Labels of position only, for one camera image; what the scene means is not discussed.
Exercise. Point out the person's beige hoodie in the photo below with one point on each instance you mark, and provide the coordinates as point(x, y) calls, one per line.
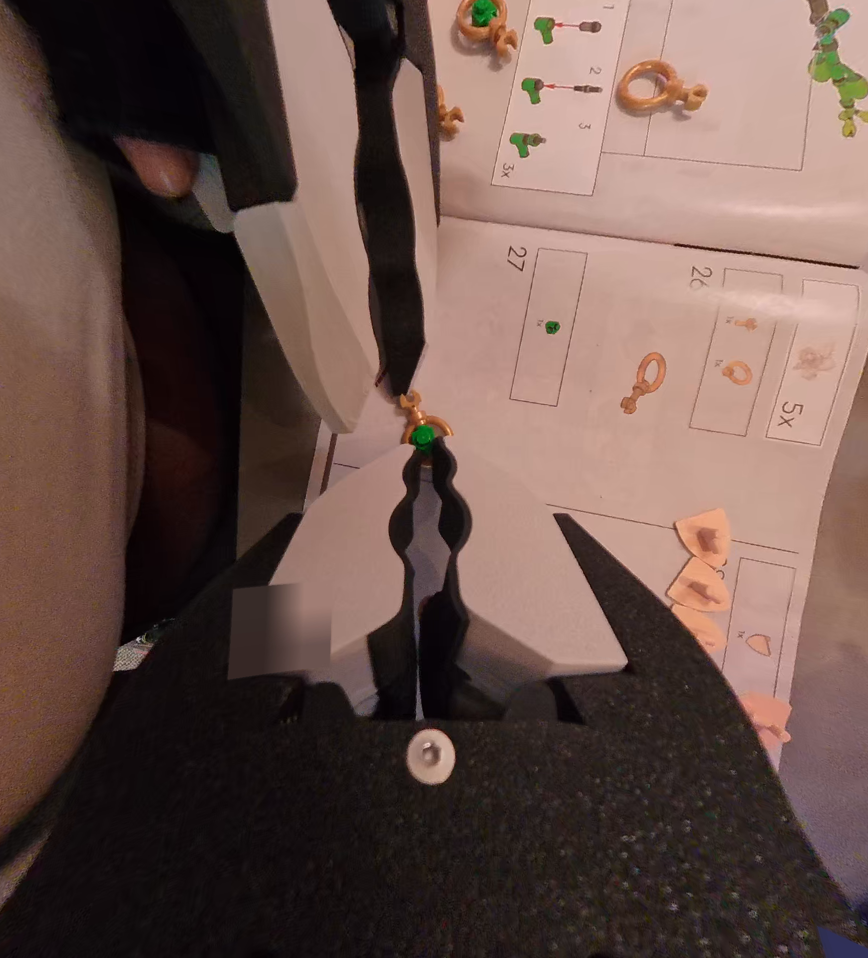
point(29, 374)

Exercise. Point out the small gold clip toy piece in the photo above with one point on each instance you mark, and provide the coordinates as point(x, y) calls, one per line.
point(447, 114)

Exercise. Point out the green toy vine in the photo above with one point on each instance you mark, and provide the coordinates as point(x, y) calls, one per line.
point(838, 71)

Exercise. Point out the pink petal toy piece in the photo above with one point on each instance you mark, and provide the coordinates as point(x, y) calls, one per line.
point(771, 718)
point(699, 587)
point(703, 630)
point(703, 533)

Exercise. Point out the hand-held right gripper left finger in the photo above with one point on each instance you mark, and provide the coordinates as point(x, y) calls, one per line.
point(351, 539)

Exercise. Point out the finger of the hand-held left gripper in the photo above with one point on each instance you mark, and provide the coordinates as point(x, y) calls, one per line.
point(314, 299)
point(426, 284)

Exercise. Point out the white instruction booklet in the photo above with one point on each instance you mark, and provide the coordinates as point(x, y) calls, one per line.
point(628, 464)

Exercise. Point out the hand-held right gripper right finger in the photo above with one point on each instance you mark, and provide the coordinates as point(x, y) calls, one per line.
point(516, 599)

